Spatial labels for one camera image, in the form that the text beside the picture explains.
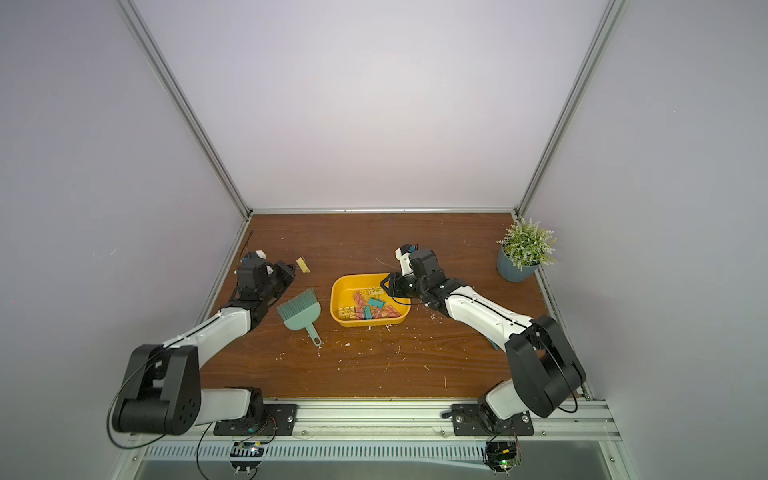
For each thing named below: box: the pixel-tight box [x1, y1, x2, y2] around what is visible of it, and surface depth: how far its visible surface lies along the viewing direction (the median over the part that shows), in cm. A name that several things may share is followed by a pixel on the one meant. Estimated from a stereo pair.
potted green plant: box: [496, 218, 558, 283], surface depth 91 cm
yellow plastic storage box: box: [330, 273, 411, 327], surface depth 94 cm
